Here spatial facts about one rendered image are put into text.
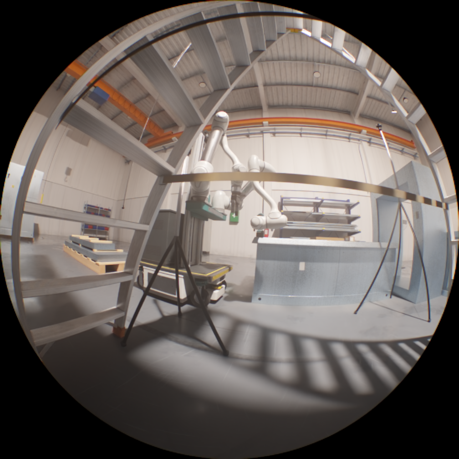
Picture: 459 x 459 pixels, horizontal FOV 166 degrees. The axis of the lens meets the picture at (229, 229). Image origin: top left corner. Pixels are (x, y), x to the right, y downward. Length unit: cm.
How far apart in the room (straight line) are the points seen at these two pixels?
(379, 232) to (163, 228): 294
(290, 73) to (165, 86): 810
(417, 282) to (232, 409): 202
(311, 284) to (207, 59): 174
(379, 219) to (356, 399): 251
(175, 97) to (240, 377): 108
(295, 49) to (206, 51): 743
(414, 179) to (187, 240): 259
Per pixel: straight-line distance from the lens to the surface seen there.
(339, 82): 917
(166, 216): 149
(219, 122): 145
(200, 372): 80
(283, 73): 842
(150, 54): 51
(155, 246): 155
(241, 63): 94
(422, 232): 214
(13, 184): 621
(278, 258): 151
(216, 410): 67
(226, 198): 179
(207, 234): 652
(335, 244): 159
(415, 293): 220
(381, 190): 63
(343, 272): 172
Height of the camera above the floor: 59
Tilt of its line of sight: 4 degrees up
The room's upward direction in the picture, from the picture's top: 4 degrees clockwise
